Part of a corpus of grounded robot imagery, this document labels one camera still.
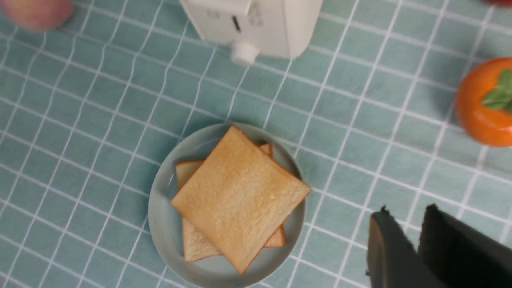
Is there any toast slice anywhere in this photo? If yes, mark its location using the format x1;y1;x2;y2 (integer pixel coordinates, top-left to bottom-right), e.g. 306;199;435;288
170;125;311;274
176;160;287;262

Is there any pink peach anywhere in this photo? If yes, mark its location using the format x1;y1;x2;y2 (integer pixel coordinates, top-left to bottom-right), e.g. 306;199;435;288
0;0;75;32

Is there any pale green round plate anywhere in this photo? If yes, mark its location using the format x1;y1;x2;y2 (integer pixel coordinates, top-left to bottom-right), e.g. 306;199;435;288
148;123;308;288

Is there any red apple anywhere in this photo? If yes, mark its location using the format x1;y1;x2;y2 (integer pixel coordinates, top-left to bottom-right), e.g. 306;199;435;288
484;0;512;8

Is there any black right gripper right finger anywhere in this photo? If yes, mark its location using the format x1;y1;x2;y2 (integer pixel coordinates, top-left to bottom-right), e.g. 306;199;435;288
418;204;512;288

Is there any orange persimmon with green leaf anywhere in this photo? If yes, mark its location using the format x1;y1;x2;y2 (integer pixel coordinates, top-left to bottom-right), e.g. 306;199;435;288
455;57;512;147

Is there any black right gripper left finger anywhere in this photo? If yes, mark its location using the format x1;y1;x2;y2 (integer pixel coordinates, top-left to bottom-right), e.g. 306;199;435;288
366;206;444;288

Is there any white two-slot toaster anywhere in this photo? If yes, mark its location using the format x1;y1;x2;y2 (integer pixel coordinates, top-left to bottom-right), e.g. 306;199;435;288
180;0;322;66

